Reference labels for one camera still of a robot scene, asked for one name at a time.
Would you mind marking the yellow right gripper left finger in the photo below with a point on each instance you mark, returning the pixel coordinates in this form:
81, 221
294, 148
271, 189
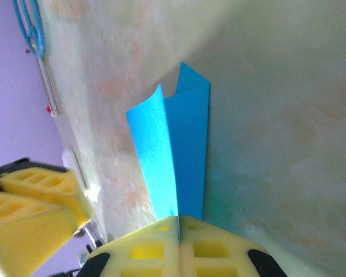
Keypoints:
150, 251

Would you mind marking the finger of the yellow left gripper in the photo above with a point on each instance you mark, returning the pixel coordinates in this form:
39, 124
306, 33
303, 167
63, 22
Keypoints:
46, 184
20, 231

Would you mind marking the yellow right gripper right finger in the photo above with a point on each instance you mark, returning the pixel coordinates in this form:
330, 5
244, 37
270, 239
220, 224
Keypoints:
213, 251

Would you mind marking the blue cloth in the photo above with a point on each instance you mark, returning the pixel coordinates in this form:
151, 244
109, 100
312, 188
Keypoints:
187, 144

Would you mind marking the blue stethoscope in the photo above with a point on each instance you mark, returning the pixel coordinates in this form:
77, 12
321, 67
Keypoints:
39, 37

